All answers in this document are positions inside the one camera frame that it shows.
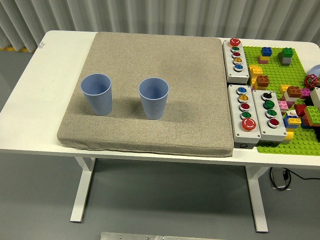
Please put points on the green grey brick stack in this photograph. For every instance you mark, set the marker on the green grey brick stack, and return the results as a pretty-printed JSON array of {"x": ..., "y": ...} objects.
[{"x": 287, "y": 52}]

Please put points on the grey box with black knob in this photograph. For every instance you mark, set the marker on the grey box with black knob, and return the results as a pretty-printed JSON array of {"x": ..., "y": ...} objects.
[{"x": 265, "y": 127}]

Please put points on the pink brick on white brick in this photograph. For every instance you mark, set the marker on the pink brick on white brick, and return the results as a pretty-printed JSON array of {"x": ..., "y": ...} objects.
[{"x": 282, "y": 104}]

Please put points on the white table leg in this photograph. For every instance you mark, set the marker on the white table leg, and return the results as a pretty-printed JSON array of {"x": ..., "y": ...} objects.
[
  {"x": 257, "y": 200},
  {"x": 80, "y": 195}
]

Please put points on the grey-white pleated curtain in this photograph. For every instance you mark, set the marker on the grey-white pleated curtain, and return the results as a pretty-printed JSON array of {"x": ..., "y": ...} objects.
[{"x": 160, "y": 15}]

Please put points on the green orange brick stack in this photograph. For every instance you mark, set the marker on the green orange brick stack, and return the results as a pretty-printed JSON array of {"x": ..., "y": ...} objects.
[{"x": 312, "y": 112}]

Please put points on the yellow round-end brick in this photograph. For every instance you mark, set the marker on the yellow round-end brick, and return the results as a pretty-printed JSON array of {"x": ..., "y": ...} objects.
[{"x": 288, "y": 136}]

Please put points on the white box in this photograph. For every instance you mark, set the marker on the white box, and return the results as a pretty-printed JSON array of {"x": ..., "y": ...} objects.
[{"x": 316, "y": 96}]

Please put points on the brown brick on yellow bricks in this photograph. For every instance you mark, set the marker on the brown brick on yellow bricks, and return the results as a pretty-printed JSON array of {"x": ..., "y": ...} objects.
[{"x": 262, "y": 80}]

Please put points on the blue yellow pink brick stack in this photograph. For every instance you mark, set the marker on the blue yellow pink brick stack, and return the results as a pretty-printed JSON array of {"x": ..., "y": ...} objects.
[{"x": 266, "y": 52}]

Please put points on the grey-brown fabric mat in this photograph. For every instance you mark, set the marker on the grey-brown fabric mat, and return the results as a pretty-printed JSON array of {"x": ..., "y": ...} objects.
[{"x": 187, "y": 112}]

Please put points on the green building baseplate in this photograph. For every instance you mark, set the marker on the green building baseplate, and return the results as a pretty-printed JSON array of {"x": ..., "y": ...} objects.
[{"x": 275, "y": 72}]

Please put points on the magenta brick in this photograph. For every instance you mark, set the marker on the magenta brick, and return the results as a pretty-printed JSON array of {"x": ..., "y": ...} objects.
[{"x": 305, "y": 93}]

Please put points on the brown brick on white brick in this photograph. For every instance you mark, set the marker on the brown brick on white brick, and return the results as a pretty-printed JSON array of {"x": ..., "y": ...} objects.
[{"x": 293, "y": 91}]

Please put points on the blue ribbed plastic cup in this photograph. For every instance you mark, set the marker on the blue ribbed plastic cup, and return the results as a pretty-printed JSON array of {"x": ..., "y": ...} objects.
[
  {"x": 153, "y": 107},
  {"x": 98, "y": 102}
]

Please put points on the small yellow brick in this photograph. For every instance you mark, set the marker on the small yellow brick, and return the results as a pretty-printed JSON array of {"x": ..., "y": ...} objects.
[{"x": 283, "y": 88}]

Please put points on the grey power adapter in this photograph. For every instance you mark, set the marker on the grey power adapter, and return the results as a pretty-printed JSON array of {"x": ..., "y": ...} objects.
[{"x": 278, "y": 178}]

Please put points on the red brick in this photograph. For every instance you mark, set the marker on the red brick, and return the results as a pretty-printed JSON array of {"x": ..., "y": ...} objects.
[{"x": 300, "y": 109}]

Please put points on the pale blue dome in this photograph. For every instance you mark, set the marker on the pale blue dome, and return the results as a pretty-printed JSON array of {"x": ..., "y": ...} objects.
[{"x": 316, "y": 71}]

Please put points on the grey five-button control box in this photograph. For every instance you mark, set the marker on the grey five-button control box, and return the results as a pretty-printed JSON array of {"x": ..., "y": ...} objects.
[
  {"x": 228, "y": 62},
  {"x": 236, "y": 125}
]

